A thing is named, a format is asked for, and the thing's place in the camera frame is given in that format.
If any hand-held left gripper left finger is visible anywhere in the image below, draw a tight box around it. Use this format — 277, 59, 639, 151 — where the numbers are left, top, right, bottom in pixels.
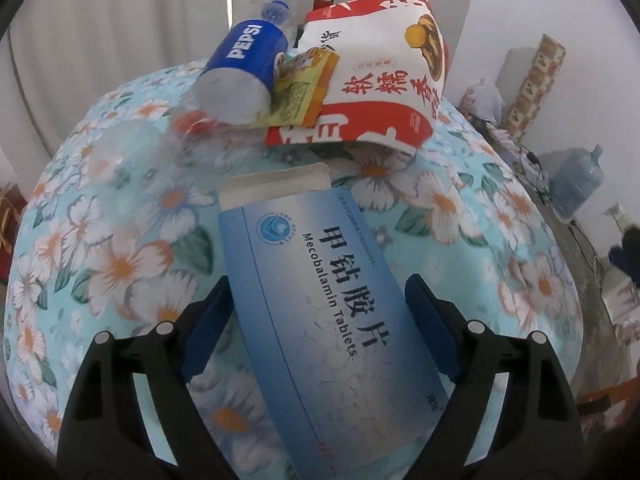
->
56, 276, 241, 480

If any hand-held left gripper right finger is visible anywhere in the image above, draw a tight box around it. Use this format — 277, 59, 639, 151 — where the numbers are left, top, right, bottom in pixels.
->
405, 274, 586, 480

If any blue medicine box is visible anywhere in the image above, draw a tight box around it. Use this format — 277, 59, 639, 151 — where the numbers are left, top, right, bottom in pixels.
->
218, 162, 451, 480

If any clear bottle red label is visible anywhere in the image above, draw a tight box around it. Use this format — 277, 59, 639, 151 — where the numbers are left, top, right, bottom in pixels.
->
95, 110, 268, 178

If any red white snack bag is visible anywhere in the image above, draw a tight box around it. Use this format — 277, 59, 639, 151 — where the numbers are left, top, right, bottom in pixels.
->
264, 0, 451, 155

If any yellow green small box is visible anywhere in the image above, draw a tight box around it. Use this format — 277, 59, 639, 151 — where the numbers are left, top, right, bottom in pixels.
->
255, 46, 341, 128

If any blue label plastic bottle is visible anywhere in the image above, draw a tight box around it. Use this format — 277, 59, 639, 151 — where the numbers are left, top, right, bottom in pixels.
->
177, 0, 301, 128

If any floral blanket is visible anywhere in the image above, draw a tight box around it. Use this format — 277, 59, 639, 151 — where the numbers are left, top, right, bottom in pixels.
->
0, 57, 586, 480

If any printed floor cloth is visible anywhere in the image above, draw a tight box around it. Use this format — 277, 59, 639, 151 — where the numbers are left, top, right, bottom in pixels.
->
480, 120, 551, 171

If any blue water jug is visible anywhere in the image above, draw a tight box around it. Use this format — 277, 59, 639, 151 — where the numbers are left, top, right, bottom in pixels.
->
550, 144, 606, 218

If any white plastic bag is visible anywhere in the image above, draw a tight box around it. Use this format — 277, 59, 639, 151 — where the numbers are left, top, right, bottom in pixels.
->
460, 77, 506, 126

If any red yellow bag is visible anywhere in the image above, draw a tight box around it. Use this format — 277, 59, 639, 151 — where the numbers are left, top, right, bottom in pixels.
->
0, 182, 28, 266

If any checker patterned roll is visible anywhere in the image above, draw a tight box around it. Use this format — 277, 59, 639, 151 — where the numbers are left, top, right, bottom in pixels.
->
502, 34, 568, 143

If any grey white curtain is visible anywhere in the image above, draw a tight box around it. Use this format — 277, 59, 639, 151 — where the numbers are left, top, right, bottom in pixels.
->
10, 0, 471, 161

